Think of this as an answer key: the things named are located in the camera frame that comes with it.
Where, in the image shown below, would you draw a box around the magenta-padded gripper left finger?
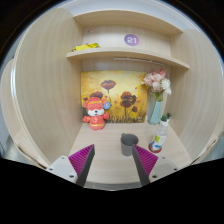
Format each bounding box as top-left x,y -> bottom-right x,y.
45,143 -> 97,188

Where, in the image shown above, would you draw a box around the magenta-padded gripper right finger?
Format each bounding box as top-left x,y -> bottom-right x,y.
131,143 -> 181,187

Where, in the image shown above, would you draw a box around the clear plastic drink bottle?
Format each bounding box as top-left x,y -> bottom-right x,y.
149,120 -> 170,153

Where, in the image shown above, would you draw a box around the flat round red coaster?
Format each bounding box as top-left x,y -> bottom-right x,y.
147,142 -> 163,155

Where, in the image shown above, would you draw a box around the grey plastic cup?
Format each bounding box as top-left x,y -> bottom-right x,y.
120,132 -> 140,158

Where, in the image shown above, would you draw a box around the teal faceted vase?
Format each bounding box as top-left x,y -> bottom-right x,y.
147,99 -> 164,126

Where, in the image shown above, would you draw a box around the red plush toy figure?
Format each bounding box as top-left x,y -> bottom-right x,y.
81,96 -> 111,132

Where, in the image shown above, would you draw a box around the pink and white flower bouquet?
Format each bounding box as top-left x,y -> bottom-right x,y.
140,68 -> 173,103

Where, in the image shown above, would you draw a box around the yellow poppy flower painting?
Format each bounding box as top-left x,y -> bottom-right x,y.
80,69 -> 149,124

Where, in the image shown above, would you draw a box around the slim grey light bar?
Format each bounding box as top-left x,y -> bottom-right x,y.
112,56 -> 165,67

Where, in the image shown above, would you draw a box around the wooden shelf unit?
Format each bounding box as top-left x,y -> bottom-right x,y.
65,8 -> 191,71

